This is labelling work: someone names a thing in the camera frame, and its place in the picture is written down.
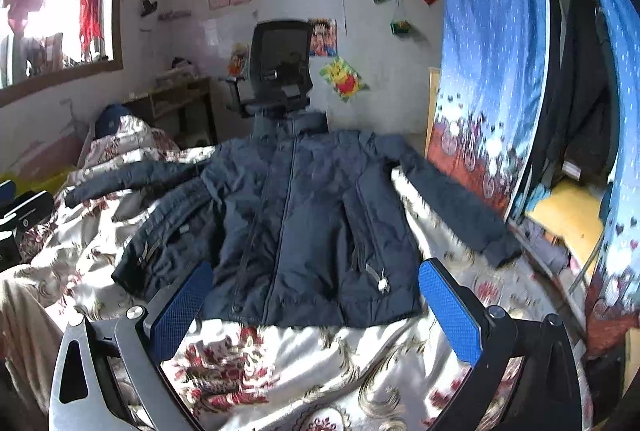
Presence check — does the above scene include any dark blue pillow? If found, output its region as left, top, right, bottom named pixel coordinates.
left=94, top=104, right=131, bottom=139

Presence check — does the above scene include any anime character poster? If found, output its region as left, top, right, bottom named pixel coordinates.
left=309, top=18, right=338, bottom=57

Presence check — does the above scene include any blue cartoon wardrobe curtain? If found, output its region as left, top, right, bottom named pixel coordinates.
left=426, top=0, right=549, bottom=217

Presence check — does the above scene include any floral white red bedspread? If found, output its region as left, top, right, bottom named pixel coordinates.
left=0, top=113, right=594, bottom=431

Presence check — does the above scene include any colourful cartoon poster left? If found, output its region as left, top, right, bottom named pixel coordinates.
left=228, top=43, right=250, bottom=79

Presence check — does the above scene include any light wooden cabinet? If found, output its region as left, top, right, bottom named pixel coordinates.
left=424, top=67, right=440, bottom=154

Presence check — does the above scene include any yellow folded fabric in wardrobe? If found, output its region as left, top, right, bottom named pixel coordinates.
left=525, top=178, right=603, bottom=279

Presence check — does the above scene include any dark navy padded jacket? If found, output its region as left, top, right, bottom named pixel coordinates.
left=66, top=112, right=520, bottom=328

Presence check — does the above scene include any yellow green bag by bed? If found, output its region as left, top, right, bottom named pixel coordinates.
left=1, top=166, right=75, bottom=196

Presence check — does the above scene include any black mesh office chair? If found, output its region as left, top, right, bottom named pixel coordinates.
left=224, top=19, right=312, bottom=119

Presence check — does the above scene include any wooden desk with shelf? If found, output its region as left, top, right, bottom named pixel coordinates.
left=122, top=76, right=218, bottom=146

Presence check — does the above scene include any Winnie the Pooh poster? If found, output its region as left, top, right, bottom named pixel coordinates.
left=320, top=56, right=369, bottom=102

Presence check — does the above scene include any green hanging wall basket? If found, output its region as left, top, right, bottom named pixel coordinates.
left=390, top=0, right=412, bottom=36

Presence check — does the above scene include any window with brown frame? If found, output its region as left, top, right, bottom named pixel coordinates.
left=1, top=0, right=124, bottom=106

